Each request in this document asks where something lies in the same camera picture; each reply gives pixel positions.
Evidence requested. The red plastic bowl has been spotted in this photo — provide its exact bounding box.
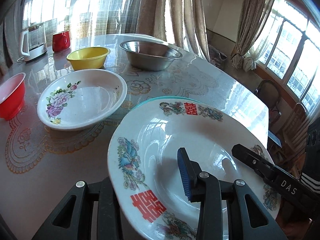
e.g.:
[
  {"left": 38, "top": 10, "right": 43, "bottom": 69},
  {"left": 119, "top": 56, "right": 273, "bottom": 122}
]
[{"left": 0, "top": 73, "right": 25, "bottom": 120}]

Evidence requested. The stainless steel basin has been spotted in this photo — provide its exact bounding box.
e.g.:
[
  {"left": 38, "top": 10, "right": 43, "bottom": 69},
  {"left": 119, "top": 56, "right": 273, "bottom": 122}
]
[{"left": 120, "top": 41, "right": 182, "bottom": 72}]

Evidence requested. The dark wooden chair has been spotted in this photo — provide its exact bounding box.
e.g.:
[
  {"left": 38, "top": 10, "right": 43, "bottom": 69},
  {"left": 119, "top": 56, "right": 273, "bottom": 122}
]
[{"left": 254, "top": 80, "right": 281, "bottom": 127}]

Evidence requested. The white floral deep plate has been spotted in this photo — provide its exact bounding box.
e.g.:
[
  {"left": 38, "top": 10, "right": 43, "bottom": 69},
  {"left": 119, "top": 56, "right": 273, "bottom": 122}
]
[{"left": 37, "top": 69, "right": 127, "bottom": 131}]

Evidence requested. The teal plate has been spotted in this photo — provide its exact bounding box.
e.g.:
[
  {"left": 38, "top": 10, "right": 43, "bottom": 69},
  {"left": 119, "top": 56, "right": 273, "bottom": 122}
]
[{"left": 130, "top": 95, "right": 202, "bottom": 111}]

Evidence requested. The beige curtain right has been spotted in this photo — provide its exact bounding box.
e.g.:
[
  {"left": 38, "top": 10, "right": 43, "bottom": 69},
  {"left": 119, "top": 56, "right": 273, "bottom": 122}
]
[{"left": 231, "top": 0, "right": 275, "bottom": 69}]

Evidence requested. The beige curtain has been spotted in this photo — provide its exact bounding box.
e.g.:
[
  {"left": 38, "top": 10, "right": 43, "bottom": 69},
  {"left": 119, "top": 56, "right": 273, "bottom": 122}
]
[
  {"left": 231, "top": 0, "right": 275, "bottom": 69},
  {"left": 136, "top": 0, "right": 210, "bottom": 61}
]

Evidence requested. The yellow plastic bowl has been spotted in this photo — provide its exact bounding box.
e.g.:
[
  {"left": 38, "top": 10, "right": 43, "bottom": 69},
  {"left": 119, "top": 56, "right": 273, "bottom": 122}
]
[{"left": 66, "top": 47, "right": 111, "bottom": 70}]

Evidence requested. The red mug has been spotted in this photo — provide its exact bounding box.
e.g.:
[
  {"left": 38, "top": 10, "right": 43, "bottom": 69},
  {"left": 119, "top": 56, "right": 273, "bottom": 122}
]
[{"left": 52, "top": 30, "right": 71, "bottom": 52}]

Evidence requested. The white electric kettle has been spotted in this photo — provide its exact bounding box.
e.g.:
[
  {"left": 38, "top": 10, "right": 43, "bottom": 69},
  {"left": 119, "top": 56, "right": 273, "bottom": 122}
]
[{"left": 19, "top": 23, "right": 47, "bottom": 62}]

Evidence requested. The beige curtain centre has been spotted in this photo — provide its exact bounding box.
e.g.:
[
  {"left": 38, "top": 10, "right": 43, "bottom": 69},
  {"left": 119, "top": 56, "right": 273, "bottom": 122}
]
[{"left": 136, "top": 0, "right": 210, "bottom": 61}]

